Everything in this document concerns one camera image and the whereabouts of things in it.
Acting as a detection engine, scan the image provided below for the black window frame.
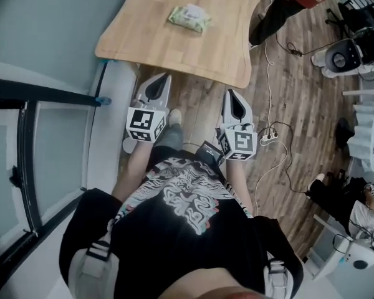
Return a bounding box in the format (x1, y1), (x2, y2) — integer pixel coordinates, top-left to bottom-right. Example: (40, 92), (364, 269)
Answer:
(0, 76), (112, 292)

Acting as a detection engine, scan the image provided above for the black cable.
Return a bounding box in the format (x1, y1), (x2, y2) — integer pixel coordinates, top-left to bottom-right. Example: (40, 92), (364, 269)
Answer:
(274, 32), (331, 58)
(266, 121), (313, 196)

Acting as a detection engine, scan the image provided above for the left white shoulder strap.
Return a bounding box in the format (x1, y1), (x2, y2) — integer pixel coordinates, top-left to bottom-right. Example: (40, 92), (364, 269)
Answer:
(70, 229), (116, 299)

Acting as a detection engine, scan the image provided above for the black printed t-shirt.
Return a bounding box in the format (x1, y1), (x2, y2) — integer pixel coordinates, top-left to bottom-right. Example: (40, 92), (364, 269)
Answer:
(59, 156), (305, 299)

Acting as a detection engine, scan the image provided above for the white cable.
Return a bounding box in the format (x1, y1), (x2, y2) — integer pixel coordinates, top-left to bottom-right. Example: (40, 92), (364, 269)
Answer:
(263, 0), (277, 131)
(252, 138), (290, 218)

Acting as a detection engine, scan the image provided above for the white power strip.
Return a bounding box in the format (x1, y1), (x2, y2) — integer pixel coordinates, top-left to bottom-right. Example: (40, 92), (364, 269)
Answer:
(259, 131), (280, 146)

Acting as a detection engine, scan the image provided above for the right white shoulder strap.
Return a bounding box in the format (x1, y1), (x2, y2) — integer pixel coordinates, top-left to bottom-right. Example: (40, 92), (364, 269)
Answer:
(263, 250), (300, 299)

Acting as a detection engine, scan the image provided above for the green wet wipe pack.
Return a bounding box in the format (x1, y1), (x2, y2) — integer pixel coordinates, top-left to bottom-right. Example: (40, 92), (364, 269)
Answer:
(168, 3), (212, 34)

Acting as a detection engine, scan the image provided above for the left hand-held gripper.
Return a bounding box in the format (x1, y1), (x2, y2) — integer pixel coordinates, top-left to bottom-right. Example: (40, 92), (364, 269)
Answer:
(125, 72), (173, 144)

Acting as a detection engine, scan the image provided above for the white chair frame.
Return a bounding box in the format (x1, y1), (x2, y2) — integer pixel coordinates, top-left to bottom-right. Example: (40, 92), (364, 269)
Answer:
(308, 213), (353, 280)

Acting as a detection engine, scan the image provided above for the person's chin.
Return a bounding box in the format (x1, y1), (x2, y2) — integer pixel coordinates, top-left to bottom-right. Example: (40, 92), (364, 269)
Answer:
(161, 268), (269, 299)

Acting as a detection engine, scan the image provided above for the black office chair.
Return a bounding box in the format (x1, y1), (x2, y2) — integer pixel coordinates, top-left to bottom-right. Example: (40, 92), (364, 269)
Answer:
(325, 0), (374, 40)

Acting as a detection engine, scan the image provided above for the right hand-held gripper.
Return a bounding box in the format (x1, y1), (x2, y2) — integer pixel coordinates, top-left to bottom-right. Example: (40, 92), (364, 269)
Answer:
(216, 88), (259, 162)

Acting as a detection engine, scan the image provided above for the white shoulder strap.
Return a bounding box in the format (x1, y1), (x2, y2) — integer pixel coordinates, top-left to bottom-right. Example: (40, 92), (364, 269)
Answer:
(263, 250), (300, 299)
(70, 229), (116, 299)

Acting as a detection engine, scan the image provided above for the black waist device with screen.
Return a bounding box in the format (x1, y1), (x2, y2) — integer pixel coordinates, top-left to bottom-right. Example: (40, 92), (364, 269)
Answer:
(194, 140), (224, 165)

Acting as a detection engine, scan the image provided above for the person's white shoe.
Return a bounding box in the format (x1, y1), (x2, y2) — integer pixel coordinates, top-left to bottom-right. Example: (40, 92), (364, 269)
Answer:
(168, 108), (183, 126)

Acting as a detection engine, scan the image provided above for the person's left forearm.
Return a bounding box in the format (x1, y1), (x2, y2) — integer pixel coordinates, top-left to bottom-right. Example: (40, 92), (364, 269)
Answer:
(111, 140), (153, 205)

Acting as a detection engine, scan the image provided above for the white device with black lens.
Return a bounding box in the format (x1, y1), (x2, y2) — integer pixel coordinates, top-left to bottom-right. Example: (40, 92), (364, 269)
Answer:
(311, 37), (365, 79)
(330, 232), (374, 272)

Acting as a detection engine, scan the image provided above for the white pleated round table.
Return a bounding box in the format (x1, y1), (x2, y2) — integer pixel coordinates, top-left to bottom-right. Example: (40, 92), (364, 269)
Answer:
(348, 101), (374, 173)

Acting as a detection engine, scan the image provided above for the person's blue jeans leg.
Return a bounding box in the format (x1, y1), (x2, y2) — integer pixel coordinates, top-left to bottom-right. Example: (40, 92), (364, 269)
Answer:
(155, 121), (185, 151)

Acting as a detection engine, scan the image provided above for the person's right forearm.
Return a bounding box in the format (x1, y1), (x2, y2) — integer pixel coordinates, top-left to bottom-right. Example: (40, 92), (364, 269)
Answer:
(226, 158), (256, 218)

